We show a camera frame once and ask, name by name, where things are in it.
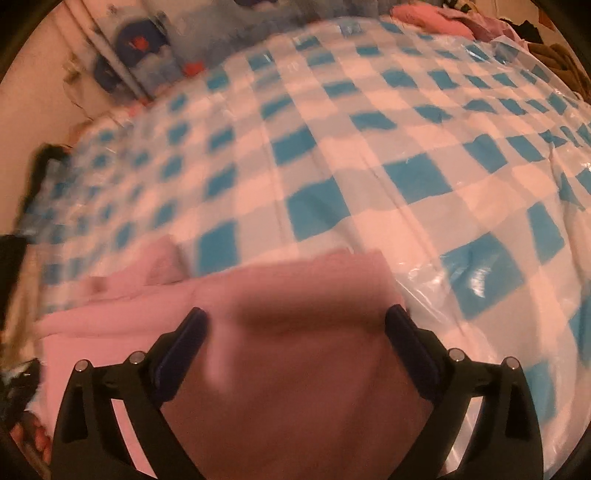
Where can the pink and brown sweatshirt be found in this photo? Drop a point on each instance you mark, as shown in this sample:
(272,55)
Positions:
(296,378)

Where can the person's left hand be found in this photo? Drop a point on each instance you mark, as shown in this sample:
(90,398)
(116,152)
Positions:
(32,438)

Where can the pink clothes pile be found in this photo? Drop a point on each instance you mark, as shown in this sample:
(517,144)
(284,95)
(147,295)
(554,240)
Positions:
(447,21)

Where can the blue white checkered bed cover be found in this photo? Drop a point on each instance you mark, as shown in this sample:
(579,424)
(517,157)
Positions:
(467,164)

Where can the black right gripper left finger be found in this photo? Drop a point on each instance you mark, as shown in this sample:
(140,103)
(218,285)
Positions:
(88,443)

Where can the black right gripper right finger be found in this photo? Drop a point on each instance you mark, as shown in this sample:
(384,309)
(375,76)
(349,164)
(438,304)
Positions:
(506,440)

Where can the dark clothes pile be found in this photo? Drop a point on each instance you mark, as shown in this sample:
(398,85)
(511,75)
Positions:
(555,57)

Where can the black quilted jacket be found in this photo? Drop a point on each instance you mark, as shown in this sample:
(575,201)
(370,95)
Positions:
(20,295)

